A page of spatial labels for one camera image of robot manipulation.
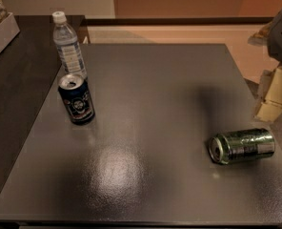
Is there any green soda can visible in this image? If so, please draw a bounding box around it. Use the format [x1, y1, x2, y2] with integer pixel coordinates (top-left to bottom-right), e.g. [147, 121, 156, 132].
[208, 128, 275, 165]

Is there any clear plastic water bottle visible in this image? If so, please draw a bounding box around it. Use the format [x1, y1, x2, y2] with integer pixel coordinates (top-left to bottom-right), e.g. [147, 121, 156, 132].
[52, 11, 88, 79]

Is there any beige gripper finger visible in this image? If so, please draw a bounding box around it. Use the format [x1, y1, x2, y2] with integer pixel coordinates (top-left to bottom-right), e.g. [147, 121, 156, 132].
[254, 63, 282, 122]
[248, 22, 272, 46]

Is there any dark blue soda can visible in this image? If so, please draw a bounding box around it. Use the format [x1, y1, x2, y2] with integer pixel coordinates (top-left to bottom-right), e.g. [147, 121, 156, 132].
[58, 73, 95, 125]

